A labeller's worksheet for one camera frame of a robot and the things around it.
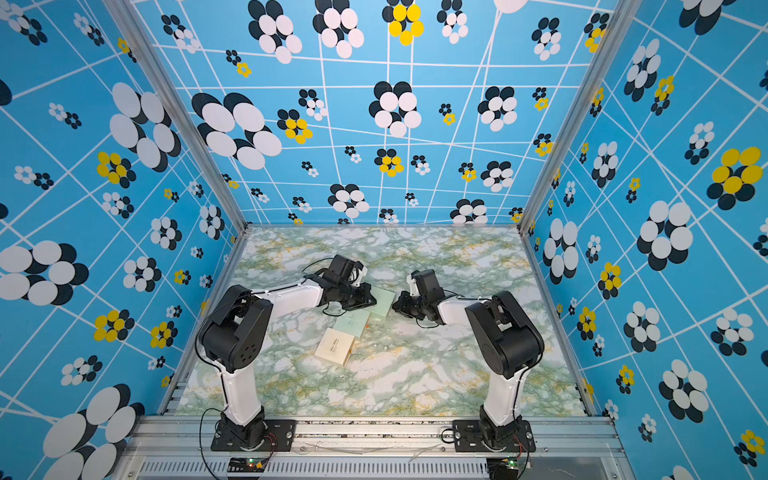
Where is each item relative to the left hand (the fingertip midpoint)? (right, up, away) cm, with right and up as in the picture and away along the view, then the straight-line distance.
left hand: (381, 299), depth 94 cm
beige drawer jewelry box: (-13, -12, -8) cm, 20 cm away
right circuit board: (+29, -36, -24) cm, 52 cm away
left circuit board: (-32, -37, -22) cm, 54 cm away
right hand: (+4, -2, +2) cm, 5 cm away
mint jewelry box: (0, 0, +2) cm, 2 cm away
